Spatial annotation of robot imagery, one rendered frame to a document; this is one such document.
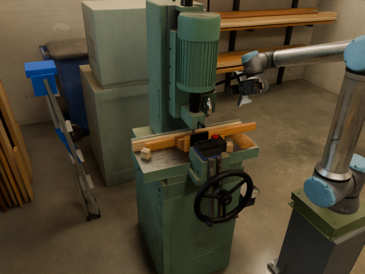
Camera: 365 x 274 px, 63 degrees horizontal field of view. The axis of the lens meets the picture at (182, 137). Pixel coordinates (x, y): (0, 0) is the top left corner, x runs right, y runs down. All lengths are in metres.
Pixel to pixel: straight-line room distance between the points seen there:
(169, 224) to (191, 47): 0.86
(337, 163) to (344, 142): 0.11
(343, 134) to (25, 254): 2.00
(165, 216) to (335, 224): 0.81
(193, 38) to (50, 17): 2.46
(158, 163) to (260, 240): 1.18
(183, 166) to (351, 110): 0.71
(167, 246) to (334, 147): 0.96
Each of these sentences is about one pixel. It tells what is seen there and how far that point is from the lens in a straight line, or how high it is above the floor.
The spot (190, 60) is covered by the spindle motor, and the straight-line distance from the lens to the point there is 1.26.
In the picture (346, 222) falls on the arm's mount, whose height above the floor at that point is 0.64.
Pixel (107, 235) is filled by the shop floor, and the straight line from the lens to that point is 2.28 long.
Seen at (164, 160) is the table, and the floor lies 0.90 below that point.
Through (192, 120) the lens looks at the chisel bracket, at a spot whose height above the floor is 1.05.
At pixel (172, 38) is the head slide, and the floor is 1.39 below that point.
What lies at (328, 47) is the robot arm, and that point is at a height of 1.39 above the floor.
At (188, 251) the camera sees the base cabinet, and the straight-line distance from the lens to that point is 1.79.
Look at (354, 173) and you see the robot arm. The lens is 1.57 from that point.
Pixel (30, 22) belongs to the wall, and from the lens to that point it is 3.53.
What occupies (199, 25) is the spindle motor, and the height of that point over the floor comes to 1.48.
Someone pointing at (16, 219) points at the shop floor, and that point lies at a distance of 2.61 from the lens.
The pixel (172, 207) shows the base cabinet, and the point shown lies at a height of 0.65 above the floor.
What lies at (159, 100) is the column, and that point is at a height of 1.06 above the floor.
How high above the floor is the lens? 1.69
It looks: 31 degrees down
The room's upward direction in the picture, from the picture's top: 2 degrees clockwise
